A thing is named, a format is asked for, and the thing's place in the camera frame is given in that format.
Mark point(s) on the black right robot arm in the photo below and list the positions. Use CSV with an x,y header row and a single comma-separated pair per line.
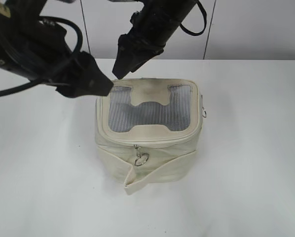
x,y
184,6

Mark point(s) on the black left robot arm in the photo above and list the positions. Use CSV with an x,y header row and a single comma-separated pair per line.
x,y
21,26

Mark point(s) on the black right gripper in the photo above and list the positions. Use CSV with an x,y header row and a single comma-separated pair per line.
x,y
151,29

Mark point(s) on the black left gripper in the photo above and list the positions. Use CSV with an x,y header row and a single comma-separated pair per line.
x,y
74,73

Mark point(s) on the cream zippered bag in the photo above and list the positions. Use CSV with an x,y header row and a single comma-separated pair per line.
x,y
147,130

